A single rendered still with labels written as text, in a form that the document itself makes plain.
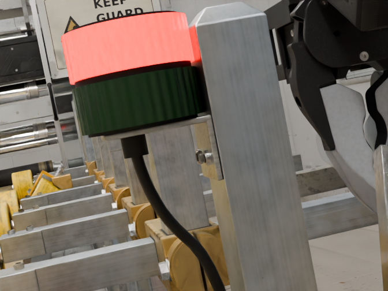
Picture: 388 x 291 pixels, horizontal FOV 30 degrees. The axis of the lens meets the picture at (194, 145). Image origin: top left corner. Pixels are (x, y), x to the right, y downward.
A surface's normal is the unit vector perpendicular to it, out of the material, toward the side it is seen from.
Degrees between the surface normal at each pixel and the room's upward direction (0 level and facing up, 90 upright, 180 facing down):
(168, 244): 90
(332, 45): 90
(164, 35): 90
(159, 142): 90
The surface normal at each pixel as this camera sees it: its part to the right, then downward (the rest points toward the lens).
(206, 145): -0.96, 0.20
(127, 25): 0.11, 0.03
